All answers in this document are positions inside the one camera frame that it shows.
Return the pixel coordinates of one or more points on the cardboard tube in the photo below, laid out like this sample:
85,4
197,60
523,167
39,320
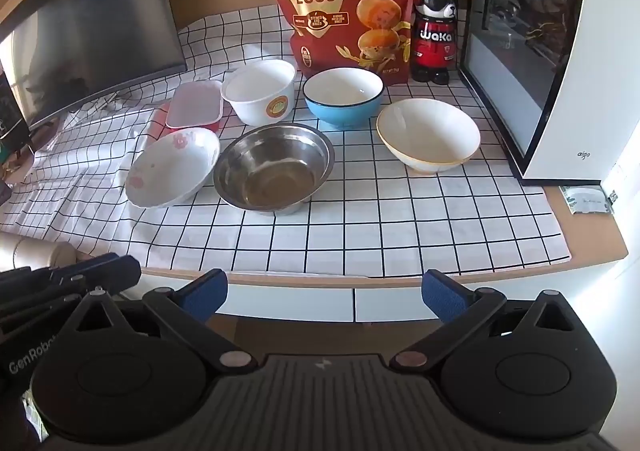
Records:
30,251

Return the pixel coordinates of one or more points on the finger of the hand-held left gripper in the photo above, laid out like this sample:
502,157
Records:
100,271
35,313

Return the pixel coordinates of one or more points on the small white packet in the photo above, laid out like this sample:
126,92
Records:
587,200

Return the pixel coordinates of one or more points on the stainless steel bowl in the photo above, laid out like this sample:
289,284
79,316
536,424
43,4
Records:
275,166

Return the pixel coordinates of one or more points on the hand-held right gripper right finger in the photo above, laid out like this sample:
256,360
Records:
441,296

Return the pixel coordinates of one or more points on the white black-grid tablecloth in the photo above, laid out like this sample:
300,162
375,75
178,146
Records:
400,221

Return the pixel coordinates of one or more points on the panda-shaped red bottle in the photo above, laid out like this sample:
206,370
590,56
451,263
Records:
435,41

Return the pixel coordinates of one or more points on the white plastic tray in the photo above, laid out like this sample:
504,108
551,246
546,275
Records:
194,103

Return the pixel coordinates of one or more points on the white pink-flowered bowl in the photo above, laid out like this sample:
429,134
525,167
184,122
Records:
170,166

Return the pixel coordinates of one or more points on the white yellow-rimmed bowl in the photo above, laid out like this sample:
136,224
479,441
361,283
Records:
425,131

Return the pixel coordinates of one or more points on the white paper bowl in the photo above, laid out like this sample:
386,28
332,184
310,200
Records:
260,101

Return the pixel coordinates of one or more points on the blue ceramic bowl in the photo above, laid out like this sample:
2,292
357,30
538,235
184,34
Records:
340,114

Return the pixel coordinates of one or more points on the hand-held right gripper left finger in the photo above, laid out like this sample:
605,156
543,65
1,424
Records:
206,296

